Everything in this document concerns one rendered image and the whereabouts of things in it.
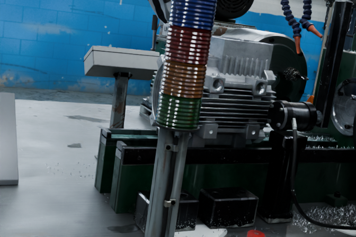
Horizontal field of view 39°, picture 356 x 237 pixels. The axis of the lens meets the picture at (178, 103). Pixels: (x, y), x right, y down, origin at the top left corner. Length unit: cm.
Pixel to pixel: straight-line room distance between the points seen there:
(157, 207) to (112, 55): 55
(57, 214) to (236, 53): 46
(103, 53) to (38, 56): 538
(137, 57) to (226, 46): 28
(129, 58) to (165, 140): 54
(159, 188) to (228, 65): 39
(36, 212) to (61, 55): 569
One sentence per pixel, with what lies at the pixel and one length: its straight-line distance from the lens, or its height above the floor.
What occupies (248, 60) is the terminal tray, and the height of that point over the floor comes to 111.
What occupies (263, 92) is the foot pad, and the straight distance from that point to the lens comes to 101.
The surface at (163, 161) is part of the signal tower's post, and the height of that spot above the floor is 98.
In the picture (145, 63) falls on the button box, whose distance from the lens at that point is 121.
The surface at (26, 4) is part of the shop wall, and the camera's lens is 648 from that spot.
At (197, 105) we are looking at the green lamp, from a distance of 67.
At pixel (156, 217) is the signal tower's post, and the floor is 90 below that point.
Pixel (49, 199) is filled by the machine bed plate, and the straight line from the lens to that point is 102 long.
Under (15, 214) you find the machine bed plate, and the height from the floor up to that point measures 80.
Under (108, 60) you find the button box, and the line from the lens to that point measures 118.
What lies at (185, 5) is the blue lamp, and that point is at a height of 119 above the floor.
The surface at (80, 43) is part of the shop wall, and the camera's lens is 662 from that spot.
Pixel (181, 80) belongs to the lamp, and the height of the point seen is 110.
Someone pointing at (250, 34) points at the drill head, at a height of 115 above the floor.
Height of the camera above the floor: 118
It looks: 10 degrees down
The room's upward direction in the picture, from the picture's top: 8 degrees clockwise
